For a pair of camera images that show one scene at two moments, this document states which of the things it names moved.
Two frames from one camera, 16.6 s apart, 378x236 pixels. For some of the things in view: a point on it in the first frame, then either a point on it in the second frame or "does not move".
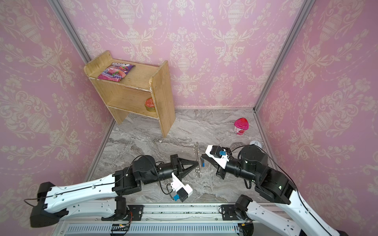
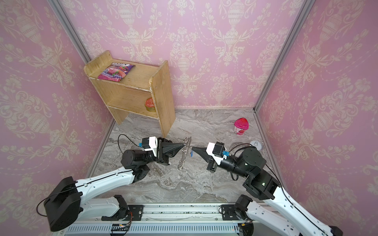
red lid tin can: (149, 104) does not move
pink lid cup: (240, 125) does not move
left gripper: (175, 162) to (164, 151)
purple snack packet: (115, 72) does not move
